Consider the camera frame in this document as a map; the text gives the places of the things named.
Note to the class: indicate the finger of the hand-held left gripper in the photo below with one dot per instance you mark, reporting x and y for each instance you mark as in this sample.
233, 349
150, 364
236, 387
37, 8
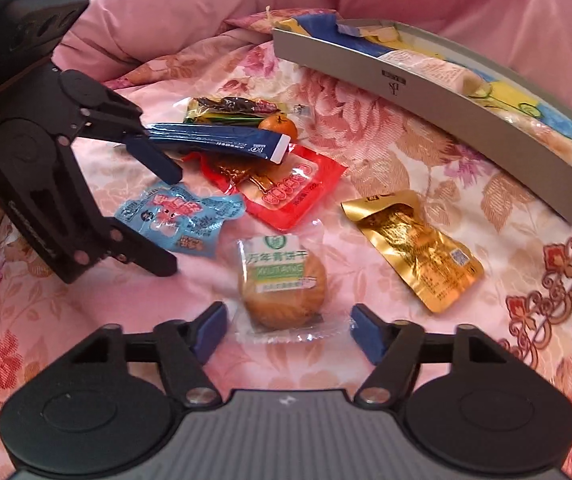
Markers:
141, 255
158, 160

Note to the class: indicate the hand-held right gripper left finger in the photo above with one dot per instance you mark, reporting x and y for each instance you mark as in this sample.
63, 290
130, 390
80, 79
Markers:
211, 330

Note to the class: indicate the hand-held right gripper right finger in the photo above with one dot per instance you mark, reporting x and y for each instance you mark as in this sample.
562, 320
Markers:
368, 332

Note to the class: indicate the light blue snack packet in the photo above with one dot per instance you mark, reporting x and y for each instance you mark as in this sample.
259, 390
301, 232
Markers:
176, 215

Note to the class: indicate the yellow green snack packet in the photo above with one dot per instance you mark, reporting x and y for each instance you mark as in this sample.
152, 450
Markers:
193, 112

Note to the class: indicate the dark blue stick packet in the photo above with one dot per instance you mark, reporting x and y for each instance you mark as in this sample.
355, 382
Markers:
216, 137

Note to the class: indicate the round biscuit clear packet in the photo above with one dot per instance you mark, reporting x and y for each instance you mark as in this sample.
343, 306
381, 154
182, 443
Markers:
281, 290

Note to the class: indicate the gold foil snack packet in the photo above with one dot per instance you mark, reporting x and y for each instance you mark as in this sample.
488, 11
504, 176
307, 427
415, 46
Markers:
411, 245

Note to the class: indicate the red brown snack packet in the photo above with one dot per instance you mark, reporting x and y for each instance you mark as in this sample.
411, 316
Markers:
296, 185

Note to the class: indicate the grey cardboard box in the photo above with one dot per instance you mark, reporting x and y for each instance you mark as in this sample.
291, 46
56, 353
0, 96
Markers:
416, 90

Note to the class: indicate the dark red snack packet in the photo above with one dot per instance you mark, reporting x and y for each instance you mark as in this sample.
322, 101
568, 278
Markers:
236, 105

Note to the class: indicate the tangerine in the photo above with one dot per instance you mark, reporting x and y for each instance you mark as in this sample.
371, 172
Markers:
278, 125

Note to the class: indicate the small clear packet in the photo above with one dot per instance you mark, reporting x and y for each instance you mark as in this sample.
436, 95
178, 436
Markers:
300, 108

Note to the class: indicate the pink quilt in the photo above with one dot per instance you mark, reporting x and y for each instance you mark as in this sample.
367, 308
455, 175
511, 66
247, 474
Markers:
166, 0

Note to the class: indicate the floral pink blanket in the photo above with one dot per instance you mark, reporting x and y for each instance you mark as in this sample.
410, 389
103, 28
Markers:
416, 170

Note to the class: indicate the blue yellow snack bag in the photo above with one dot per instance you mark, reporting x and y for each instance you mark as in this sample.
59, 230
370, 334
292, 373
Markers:
326, 30

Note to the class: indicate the pale snack packet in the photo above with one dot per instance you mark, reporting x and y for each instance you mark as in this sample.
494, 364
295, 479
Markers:
426, 67

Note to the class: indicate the blue yellow circle-print packet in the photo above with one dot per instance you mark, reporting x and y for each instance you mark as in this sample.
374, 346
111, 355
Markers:
516, 100

